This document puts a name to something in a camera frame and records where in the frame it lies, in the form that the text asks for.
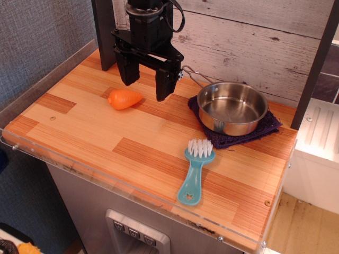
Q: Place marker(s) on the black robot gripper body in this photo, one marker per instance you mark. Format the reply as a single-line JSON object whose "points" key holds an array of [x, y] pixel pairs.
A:
{"points": [[150, 34]]}

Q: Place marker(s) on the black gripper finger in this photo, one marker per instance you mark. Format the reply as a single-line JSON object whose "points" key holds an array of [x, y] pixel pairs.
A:
{"points": [[165, 83], [128, 66]]}

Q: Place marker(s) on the silver steel pot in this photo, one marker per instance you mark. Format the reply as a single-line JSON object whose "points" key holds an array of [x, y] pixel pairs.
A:
{"points": [[228, 108]]}

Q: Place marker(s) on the blue brush white bristles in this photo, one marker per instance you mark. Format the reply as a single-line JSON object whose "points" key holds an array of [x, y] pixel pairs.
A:
{"points": [[198, 153]]}

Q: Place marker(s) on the orange plastic carrot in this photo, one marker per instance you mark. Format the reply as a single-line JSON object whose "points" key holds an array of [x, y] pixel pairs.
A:
{"points": [[121, 99]]}

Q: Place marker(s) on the purple folded towel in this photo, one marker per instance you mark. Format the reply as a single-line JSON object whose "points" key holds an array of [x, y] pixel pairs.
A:
{"points": [[266, 126]]}

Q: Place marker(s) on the grey toy cabinet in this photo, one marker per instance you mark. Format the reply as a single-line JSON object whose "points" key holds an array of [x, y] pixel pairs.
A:
{"points": [[87, 202]]}

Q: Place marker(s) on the silver dispenser button panel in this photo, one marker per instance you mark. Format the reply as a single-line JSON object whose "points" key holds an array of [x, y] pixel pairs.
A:
{"points": [[131, 236]]}

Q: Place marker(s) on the clear acrylic edge guard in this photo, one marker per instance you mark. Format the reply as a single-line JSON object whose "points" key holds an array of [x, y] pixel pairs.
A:
{"points": [[239, 187]]}

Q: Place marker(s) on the white ridged sink unit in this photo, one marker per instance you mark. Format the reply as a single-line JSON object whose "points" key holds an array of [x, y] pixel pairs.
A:
{"points": [[312, 175]]}

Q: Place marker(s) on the yellow object bottom left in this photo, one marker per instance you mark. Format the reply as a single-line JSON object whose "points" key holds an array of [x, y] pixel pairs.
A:
{"points": [[28, 248]]}

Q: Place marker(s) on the dark grey left post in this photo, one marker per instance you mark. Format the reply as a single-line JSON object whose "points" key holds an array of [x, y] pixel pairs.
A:
{"points": [[104, 19]]}

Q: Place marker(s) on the dark grey post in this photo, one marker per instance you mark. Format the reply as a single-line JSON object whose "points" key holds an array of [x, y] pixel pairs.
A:
{"points": [[317, 65], [104, 19]]}

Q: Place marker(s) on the dark grey right post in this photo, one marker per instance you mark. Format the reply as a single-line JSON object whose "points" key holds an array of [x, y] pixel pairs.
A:
{"points": [[317, 65]]}

